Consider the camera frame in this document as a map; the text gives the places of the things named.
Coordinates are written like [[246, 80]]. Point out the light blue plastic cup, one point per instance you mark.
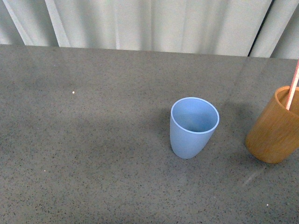
[[193, 122]]

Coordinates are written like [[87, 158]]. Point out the brown bamboo chopstick holder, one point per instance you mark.
[[275, 135]]

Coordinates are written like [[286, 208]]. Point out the white pleated curtain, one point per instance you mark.
[[258, 28]]

